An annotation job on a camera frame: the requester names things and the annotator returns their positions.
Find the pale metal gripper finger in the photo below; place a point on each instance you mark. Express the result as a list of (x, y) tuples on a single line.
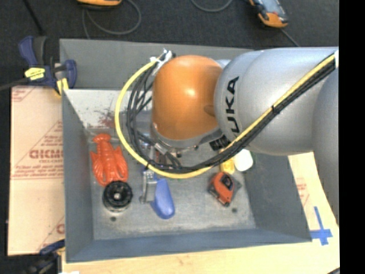
[(148, 187)]

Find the black round wheel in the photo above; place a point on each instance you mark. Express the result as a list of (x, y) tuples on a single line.
[(117, 196)]

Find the orange toy lobster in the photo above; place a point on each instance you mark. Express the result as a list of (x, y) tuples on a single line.
[(109, 161)]

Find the grey metal bin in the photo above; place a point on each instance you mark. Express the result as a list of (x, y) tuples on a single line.
[(199, 215)]

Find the yellow small object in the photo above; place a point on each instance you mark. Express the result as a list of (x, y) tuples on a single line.
[(227, 166)]

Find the orange tape measure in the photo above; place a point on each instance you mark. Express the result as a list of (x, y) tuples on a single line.
[(223, 188)]

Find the white rounded object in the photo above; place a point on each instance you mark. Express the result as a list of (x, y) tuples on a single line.
[(243, 161)]

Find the brown cardboard board, red print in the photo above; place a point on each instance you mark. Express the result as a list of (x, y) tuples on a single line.
[(34, 204)]

